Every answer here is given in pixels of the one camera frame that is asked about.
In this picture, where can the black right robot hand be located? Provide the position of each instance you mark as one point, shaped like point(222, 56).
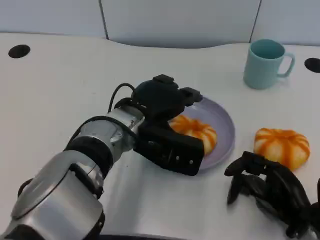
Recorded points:
point(280, 190)

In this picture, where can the pale green mug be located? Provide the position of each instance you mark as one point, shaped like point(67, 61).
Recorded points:
point(261, 68)

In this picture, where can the grey partition screen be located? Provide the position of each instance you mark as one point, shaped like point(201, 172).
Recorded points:
point(180, 22)

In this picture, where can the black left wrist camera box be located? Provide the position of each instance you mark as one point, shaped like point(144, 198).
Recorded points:
point(170, 150)

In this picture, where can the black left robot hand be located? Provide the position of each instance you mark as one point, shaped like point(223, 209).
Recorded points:
point(160, 100)

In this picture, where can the orange white toy bread roll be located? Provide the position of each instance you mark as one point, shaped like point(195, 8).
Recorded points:
point(200, 132)
point(282, 145)

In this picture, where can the lilac plate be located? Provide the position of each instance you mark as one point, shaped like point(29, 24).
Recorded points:
point(222, 130)

